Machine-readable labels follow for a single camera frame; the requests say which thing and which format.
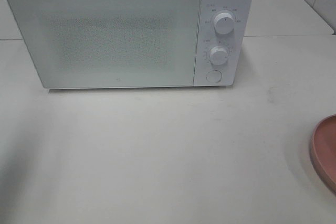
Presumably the white timer knob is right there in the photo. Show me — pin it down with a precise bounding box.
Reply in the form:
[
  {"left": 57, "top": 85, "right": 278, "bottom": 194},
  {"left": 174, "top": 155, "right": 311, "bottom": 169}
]
[{"left": 209, "top": 46, "right": 229, "bottom": 66}]

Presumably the pink plate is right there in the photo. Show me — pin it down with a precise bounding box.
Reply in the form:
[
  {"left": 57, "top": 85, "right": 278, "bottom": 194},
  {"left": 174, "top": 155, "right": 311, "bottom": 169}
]
[{"left": 310, "top": 115, "right": 335, "bottom": 194}]

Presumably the round white door button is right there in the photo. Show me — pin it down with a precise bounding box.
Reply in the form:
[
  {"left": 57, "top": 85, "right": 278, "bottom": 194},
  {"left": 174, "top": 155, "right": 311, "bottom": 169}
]
[{"left": 206, "top": 70, "right": 222, "bottom": 83}]

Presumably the upper white power knob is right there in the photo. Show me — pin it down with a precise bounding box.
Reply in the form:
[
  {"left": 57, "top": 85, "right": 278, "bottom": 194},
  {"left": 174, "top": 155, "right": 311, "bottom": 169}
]
[{"left": 213, "top": 10, "right": 235, "bottom": 35}]

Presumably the white microwave door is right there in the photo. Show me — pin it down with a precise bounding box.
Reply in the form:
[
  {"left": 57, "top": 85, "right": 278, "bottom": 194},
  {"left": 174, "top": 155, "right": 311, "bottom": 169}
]
[{"left": 7, "top": 0, "right": 200, "bottom": 89}]

